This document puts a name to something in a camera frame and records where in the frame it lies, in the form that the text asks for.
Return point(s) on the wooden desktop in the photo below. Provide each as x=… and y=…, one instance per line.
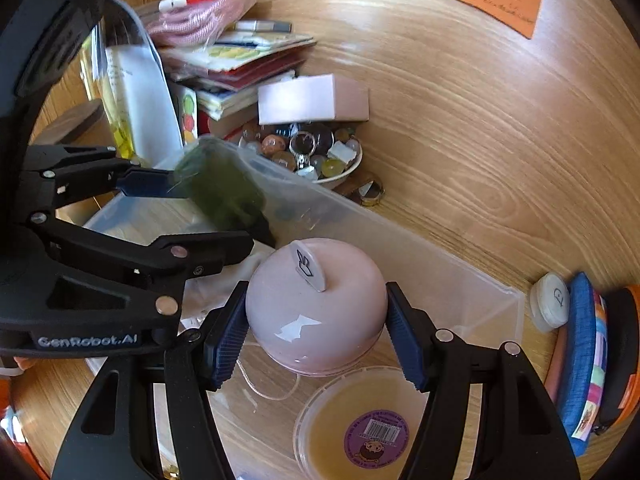
x=475, y=135

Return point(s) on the green fuzzy cloth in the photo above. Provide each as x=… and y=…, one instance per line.
x=220, y=185

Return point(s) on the clear plastic storage box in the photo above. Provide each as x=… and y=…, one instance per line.
x=450, y=285

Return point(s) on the sticker sheet with coloured dots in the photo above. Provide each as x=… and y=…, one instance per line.
x=189, y=115

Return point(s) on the pink rectangular box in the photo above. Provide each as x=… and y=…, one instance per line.
x=305, y=97

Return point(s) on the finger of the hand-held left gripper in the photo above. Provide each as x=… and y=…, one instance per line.
x=147, y=183
x=210, y=252

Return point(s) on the white round cap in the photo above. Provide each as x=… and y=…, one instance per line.
x=550, y=302

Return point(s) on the white ceramic bowl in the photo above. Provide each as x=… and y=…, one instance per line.
x=345, y=172

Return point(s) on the pink apple-shaped device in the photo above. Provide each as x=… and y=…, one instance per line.
x=320, y=320

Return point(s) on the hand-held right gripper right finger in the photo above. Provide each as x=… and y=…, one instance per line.
x=406, y=342

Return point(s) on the white paper in clear sleeve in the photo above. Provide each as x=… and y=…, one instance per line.
x=135, y=95

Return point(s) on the orange and black object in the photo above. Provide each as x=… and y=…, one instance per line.
x=622, y=355

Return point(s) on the blue patterned pouch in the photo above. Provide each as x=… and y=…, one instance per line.
x=582, y=360

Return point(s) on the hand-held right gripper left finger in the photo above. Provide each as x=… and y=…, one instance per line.
x=224, y=347

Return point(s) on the stack of booklets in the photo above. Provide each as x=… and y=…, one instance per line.
x=250, y=67

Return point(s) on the gold-rimmed round trinket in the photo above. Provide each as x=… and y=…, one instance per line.
x=369, y=191

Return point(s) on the round tub with purple label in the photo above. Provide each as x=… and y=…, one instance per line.
x=330, y=425

